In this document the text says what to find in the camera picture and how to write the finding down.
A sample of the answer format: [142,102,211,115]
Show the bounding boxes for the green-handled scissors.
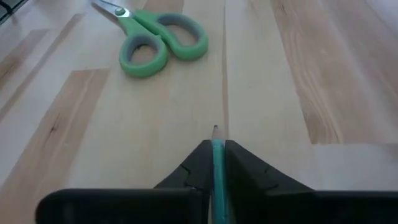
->
[91,0,209,78]

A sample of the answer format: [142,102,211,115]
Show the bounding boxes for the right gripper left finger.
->
[154,139,214,224]

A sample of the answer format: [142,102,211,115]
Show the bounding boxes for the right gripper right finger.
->
[226,140,313,224]

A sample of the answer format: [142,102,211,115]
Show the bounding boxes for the teal pencil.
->
[210,124,227,224]

